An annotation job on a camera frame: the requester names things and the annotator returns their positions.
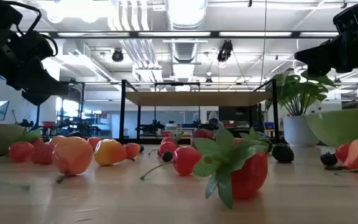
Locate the green plant in white pot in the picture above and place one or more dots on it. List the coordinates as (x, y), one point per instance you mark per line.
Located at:
(301, 130)

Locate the dark red apple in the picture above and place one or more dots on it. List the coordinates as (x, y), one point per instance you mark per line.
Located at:
(202, 133)

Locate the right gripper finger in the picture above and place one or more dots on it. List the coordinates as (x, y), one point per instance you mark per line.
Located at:
(322, 56)
(319, 71)

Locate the red raspberry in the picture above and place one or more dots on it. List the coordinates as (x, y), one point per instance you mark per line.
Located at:
(42, 154)

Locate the small orange-red strawberry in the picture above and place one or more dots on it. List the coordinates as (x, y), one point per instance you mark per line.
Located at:
(132, 150)

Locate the black overhead beam with lights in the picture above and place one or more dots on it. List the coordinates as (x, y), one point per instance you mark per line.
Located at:
(214, 34)

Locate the red strawberry with green leaves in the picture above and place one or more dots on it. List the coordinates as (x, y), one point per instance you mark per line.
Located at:
(167, 140)
(253, 135)
(37, 143)

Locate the wooden shelf with black legs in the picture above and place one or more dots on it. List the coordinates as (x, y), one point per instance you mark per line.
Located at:
(197, 99)

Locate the black background robot arm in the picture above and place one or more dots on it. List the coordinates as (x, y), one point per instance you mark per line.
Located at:
(151, 127)

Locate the black background workstation frame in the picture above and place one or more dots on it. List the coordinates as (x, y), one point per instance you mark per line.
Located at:
(82, 102)

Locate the blackberry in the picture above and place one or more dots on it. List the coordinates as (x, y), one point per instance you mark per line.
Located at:
(283, 153)

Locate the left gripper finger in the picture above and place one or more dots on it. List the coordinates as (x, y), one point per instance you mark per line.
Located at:
(37, 99)
(47, 84)

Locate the large red strawberry green leaves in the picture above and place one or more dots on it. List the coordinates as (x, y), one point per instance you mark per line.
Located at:
(250, 177)

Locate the yellow-orange peach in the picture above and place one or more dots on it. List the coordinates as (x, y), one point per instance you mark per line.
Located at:
(109, 152)

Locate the person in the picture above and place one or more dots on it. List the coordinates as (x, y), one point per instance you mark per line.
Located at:
(213, 119)

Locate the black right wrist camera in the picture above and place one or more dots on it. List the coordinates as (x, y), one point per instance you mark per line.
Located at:
(353, 18)

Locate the red cherry with green stem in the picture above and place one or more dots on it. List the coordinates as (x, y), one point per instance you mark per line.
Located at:
(185, 160)
(167, 147)
(20, 152)
(341, 152)

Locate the blueberry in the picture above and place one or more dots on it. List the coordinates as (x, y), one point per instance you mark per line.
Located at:
(328, 159)
(167, 156)
(141, 148)

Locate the black overhead camera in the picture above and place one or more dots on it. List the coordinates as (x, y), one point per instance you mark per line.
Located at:
(225, 49)

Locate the green colander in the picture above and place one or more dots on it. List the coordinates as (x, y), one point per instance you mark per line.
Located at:
(343, 127)

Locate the large orange peach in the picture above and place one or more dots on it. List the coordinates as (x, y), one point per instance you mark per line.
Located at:
(71, 155)

